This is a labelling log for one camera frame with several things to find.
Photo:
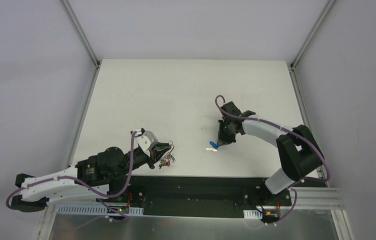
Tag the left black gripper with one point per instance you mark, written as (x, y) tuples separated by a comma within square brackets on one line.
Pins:
[(156, 153)]

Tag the aluminium frame rail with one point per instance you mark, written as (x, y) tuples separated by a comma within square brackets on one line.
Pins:
[(317, 198)]

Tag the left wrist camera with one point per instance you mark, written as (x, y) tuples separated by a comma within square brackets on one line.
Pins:
[(145, 139)]

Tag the red key tag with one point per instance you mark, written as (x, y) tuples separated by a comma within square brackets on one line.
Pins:
[(166, 161)]

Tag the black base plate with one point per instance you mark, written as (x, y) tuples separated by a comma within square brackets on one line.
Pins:
[(199, 197)]

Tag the blue tag key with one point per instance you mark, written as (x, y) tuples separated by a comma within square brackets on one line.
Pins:
[(213, 147)]

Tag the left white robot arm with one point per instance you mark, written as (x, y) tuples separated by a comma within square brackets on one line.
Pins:
[(106, 175)]

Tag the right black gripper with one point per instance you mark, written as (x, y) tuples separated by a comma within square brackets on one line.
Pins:
[(225, 134)]

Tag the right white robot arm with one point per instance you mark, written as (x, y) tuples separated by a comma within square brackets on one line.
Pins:
[(298, 151)]

